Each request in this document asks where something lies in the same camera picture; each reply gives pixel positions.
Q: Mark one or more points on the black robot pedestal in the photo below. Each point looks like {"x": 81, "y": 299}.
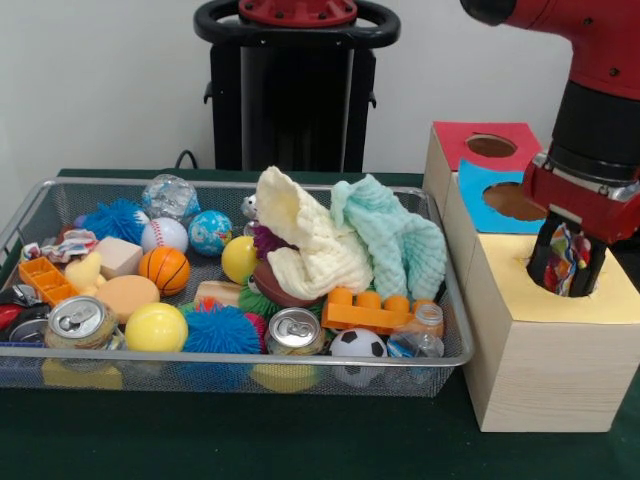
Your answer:
{"x": 300, "y": 100}

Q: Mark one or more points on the blue spiky rubber ball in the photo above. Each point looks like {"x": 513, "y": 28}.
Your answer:
{"x": 220, "y": 330}
{"x": 112, "y": 220}

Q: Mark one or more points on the blue and green globe ball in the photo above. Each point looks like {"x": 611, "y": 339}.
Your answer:
{"x": 210, "y": 232}

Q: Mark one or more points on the wooden box with three holes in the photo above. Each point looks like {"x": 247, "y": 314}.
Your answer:
{"x": 540, "y": 370}

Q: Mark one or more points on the orange toy basketball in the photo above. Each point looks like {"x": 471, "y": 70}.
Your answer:
{"x": 165, "y": 270}

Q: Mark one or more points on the white toy baseball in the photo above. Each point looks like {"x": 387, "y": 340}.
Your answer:
{"x": 165, "y": 235}

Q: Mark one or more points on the yellow smooth ball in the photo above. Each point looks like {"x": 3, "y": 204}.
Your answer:
{"x": 156, "y": 327}

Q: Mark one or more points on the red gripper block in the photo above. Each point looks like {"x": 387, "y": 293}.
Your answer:
{"x": 600, "y": 210}

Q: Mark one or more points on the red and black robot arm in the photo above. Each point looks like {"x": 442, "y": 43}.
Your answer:
{"x": 600, "y": 100}

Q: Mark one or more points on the dark green table cloth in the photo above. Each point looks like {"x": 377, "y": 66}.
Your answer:
{"x": 250, "y": 440}

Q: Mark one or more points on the orange toy building block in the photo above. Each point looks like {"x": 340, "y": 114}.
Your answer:
{"x": 360, "y": 315}

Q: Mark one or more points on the black and white soccer ball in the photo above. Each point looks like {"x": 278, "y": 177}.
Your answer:
{"x": 357, "y": 342}

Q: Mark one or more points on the light teal waffle cloth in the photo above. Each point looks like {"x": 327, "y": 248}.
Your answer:
{"x": 400, "y": 240}

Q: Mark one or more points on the cream waffle cloth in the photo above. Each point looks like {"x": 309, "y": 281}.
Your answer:
{"x": 310, "y": 260}

